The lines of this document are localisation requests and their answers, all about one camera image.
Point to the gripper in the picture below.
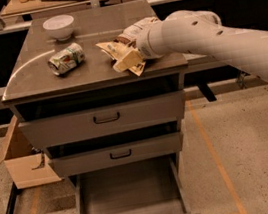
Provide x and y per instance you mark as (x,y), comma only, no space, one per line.
(146,46)

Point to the brown chip bag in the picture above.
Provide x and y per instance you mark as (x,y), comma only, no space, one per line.
(126,41)

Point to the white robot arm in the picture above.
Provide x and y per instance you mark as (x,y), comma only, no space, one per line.
(201,33)

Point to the top grey drawer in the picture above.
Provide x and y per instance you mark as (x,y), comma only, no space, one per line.
(104,121)

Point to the grey drawer cabinet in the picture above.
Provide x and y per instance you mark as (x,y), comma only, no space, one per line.
(34,92)

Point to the middle grey drawer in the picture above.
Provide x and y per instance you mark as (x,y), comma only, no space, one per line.
(118,155)

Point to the open bottom grey drawer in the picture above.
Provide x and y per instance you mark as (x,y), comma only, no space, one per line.
(147,187)

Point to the crushed green white can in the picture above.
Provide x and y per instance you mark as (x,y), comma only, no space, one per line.
(67,59)

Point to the white ceramic bowl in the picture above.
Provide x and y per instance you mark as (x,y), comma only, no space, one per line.
(59,27)

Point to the cardboard box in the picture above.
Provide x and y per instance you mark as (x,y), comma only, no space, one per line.
(27,166)

